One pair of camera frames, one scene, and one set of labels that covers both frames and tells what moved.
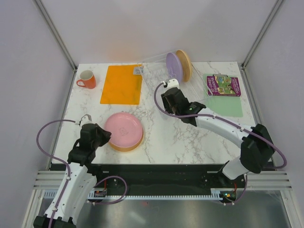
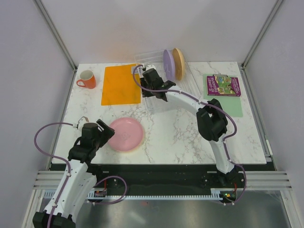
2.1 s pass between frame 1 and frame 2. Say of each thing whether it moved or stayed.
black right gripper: moved
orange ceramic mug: stayed
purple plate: moved
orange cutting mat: stayed
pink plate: moved
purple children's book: stayed
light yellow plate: moved
